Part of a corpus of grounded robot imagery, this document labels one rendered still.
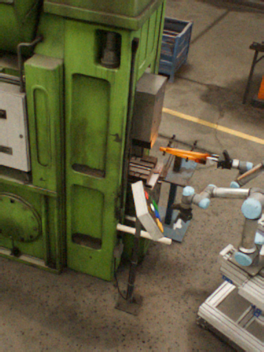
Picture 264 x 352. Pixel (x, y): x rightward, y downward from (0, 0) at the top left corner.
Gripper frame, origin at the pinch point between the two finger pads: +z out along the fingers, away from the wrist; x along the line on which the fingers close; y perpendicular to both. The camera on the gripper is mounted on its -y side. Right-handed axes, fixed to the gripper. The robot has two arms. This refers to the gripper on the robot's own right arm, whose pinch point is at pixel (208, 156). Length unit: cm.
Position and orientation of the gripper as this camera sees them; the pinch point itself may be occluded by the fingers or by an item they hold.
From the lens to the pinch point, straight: 391.1
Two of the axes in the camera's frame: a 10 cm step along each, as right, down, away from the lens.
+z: -9.5, -2.2, 2.3
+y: -0.4, 8.0, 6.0
